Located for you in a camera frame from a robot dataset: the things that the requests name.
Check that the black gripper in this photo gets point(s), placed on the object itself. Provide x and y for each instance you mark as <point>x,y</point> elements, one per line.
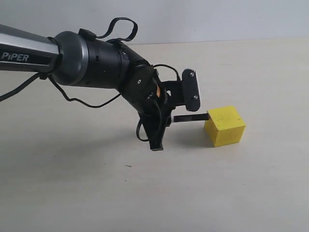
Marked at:
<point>171,96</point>

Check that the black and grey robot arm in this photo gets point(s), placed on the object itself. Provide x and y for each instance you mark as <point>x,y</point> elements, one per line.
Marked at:
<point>82,60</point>

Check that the yellow foam cube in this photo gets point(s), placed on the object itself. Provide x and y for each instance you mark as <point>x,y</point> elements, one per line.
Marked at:
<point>225,126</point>

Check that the black and white marker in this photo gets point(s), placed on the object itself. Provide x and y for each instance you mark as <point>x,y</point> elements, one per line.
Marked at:
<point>188,118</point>

